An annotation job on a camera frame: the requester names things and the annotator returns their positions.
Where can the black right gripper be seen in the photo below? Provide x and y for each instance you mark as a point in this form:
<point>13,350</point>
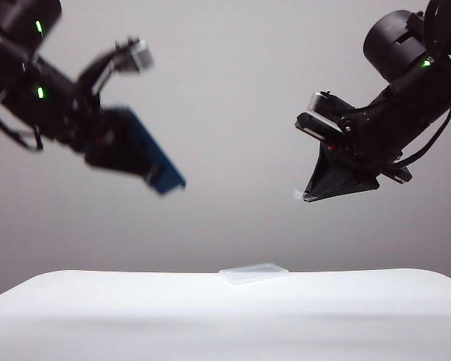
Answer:
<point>372,146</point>

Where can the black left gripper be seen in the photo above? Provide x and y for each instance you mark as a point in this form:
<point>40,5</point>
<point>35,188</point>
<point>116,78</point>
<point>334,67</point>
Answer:
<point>75,116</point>

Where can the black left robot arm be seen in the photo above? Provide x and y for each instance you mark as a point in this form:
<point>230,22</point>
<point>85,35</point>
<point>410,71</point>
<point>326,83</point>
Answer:
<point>11,67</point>

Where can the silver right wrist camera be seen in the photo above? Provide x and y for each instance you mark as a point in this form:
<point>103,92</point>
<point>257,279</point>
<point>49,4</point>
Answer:
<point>319,116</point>

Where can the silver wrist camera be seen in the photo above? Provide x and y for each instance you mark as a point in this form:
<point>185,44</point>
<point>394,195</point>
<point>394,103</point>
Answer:
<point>319,116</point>
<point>139,56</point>

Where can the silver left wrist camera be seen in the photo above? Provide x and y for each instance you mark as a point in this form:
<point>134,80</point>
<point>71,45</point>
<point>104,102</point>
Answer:
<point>139,56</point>

